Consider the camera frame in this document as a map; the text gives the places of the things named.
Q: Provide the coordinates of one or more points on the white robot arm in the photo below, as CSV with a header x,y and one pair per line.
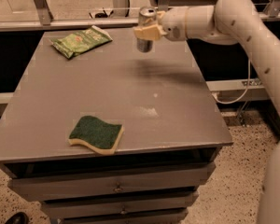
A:
x,y
228,22

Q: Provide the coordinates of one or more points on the middle grey drawer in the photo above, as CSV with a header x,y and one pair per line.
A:
x,y
120,206

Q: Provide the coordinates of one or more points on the grey metal railing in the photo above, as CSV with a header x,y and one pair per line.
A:
x,y
63,14

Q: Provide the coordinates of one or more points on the grey drawer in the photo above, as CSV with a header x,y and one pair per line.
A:
x,y
120,206
111,182
170,216

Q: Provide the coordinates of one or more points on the silver blue redbull can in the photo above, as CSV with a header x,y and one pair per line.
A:
x,y
147,18

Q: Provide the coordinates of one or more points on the grey drawer cabinet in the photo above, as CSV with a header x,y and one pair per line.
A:
x,y
160,97

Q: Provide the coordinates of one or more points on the black shoe tip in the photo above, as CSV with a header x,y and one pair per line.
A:
x,y
18,218

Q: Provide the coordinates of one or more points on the bottom grey drawer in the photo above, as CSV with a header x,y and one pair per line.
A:
x,y
170,216

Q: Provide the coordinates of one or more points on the green yellow sponge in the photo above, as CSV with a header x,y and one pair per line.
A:
x,y
101,137

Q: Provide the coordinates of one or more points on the top grey drawer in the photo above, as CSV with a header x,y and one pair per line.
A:
x,y
111,182

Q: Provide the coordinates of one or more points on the green jalapeno chip bag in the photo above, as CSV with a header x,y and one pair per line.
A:
x,y
81,41

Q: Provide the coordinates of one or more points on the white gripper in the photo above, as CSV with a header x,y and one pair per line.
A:
x,y
174,23

